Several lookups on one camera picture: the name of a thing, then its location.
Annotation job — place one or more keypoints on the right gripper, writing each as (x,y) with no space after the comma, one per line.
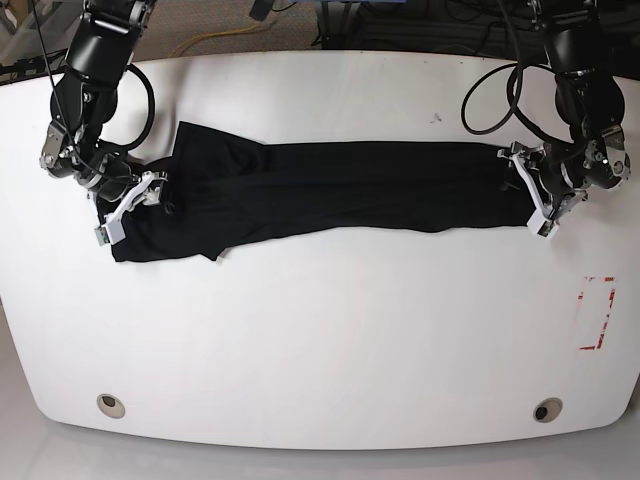
(128,192)

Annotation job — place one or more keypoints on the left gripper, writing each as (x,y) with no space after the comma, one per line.
(549,186)

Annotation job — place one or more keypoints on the black T-shirt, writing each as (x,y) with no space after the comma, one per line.
(231,191)

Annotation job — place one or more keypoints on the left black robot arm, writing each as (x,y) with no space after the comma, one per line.
(587,99)

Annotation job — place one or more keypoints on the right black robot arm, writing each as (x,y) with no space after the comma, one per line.
(85,99)

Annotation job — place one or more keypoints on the red tape rectangle marking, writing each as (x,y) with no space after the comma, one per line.
(594,307)

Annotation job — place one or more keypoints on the left table grommet hole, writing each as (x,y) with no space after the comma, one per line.
(111,406)

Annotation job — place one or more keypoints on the table grommet hole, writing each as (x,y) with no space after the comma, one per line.
(111,406)
(548,410)

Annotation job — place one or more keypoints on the right table grommet hole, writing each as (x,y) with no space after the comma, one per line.
(548,410)

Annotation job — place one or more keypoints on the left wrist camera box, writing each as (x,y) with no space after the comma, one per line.
(542,227)

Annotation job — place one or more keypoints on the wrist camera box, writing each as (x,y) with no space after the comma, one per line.
(542,227)
(110,233)

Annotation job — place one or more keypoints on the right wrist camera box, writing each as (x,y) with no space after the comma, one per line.
(110,233)

